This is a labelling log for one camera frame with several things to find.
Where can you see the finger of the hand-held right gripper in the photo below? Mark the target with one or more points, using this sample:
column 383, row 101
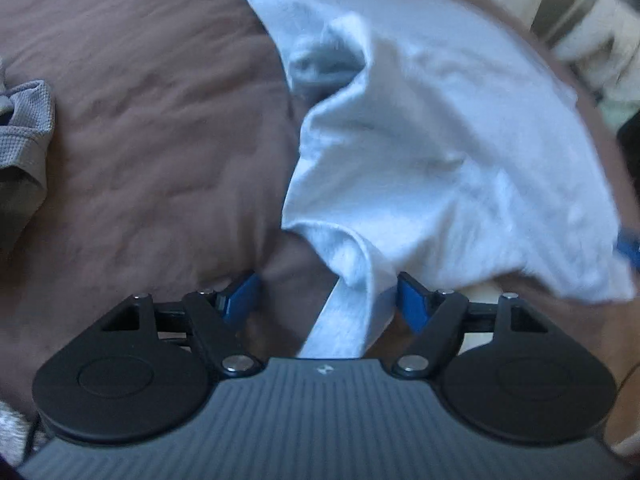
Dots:
column 630, row 247

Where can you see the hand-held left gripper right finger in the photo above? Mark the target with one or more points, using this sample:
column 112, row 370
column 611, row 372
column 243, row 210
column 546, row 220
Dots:
column 411, row 305

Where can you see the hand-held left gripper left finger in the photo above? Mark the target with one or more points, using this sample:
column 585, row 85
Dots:
column 242, row 301

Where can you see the light blue t-shirt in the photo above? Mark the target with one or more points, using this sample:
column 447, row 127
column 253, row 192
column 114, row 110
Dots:
column 425, row 135

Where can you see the brown bed sheet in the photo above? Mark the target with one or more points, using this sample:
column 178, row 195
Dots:
column 150, row 135

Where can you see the white draped sheet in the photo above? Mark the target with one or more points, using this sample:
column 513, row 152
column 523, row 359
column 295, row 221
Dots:
column 600, row 35

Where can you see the grey waffle garment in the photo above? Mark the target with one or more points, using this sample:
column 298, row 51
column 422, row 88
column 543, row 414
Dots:
column 27, row 125

